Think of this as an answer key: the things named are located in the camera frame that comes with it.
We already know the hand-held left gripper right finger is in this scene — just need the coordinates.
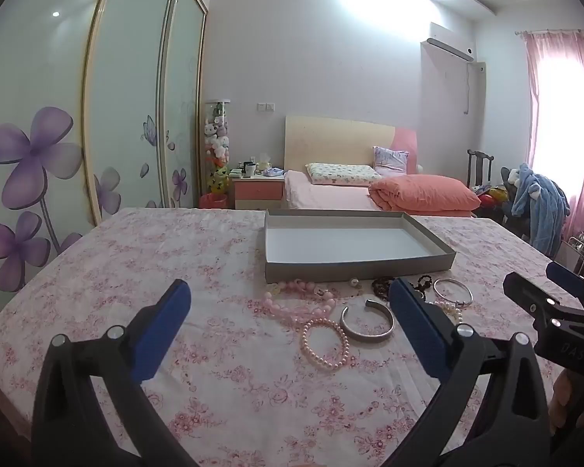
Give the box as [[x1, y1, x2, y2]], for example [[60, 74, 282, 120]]
[[388, 277, 551, 467]]

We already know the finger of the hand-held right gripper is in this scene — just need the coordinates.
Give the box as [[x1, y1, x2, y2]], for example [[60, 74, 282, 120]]
[[503, 272, 584, 332], [546, 262, 584, 319]]

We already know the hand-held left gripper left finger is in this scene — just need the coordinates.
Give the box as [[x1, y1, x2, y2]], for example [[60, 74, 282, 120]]
[[32, 279, 210, 467]]

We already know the white pearl bracelet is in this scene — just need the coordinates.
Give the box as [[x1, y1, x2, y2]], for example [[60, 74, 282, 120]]
[[428, 299, 465, 324]]

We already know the wide silver cuff bangle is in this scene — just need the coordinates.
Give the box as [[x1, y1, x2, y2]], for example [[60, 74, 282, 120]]
[[339, 299, 395, 342]]

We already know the thin silver bangle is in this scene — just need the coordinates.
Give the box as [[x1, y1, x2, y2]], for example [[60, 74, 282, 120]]
[[433, 277, 473, 308]]

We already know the dark bead bracelet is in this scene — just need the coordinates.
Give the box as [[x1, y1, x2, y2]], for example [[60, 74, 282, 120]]
[[371, 275, 431, 302]]

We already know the pink pearl bracelet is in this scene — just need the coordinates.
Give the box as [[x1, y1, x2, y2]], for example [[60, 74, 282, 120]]
[[299, 318, 350, 370]]

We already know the grey cardboard tray box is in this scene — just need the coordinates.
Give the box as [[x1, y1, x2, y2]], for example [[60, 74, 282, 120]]
[[264, 208, 456, 284]]

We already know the pink bead necklace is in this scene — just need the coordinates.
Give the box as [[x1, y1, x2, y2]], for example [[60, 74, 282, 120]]
[[260, 278, 339, 327]]

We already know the person's right hand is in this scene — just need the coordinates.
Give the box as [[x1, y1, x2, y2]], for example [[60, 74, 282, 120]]
[[551, 372, 570, 431]]

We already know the pink floral bedsheet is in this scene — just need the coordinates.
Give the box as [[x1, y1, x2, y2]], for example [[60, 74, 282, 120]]
[[0, 207, 584, 467]]

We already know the blue plush robe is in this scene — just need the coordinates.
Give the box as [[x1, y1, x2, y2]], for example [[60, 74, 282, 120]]
[[508, 162, 571, 258]]

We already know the colourful toy pile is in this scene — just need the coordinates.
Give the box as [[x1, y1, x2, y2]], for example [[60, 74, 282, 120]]
[[472, 182, 509, 215]]

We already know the folded coral quilt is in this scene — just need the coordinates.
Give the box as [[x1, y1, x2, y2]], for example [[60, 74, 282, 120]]
[[368, 175, 482, 214]]

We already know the dark wooden chair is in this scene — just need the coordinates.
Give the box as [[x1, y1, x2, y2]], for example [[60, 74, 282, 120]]
[[467, 150, 494, 190]]

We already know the pink curtain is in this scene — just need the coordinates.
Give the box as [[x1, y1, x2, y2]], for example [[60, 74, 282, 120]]
[[516, 30, 584, 258]]

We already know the bed with beige headboard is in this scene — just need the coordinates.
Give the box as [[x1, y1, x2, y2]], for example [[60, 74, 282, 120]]
[[283, 116, 480, 217]]

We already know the purple patterned pillow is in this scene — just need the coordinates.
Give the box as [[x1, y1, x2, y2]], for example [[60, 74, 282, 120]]
[[372, 146, 410, 176]]

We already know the white floral pillow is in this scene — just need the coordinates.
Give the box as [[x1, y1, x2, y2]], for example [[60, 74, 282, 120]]
[[306, 162, 384, 186]]

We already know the pink and beige nightstand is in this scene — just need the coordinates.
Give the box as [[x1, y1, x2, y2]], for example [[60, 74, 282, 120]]
[[230, 169, 287, 211]]

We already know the clear tube of plush toys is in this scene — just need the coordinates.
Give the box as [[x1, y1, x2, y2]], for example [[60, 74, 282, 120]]
[[201, 100, 232, 195]]

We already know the floral sliding door wardrobe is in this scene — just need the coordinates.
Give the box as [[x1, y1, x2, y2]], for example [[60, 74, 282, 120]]
[[0, 0, 210, 297]]

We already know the white air conditioner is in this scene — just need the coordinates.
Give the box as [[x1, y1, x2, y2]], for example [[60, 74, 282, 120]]
[[427, 22, 474, 63]]

